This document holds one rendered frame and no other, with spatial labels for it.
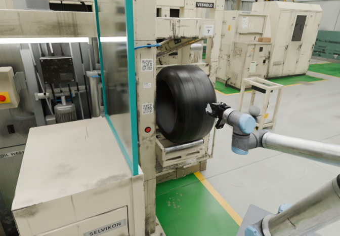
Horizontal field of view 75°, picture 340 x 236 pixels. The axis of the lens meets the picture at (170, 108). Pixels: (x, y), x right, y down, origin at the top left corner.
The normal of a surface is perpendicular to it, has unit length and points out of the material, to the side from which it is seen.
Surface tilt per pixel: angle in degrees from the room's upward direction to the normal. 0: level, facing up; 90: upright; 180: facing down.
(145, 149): 90
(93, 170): 0
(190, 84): 42
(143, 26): 90
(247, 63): 90
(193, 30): 90
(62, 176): 0
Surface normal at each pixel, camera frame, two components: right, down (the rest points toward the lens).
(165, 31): 0.43, 0.36
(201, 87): 0.34, -0.35
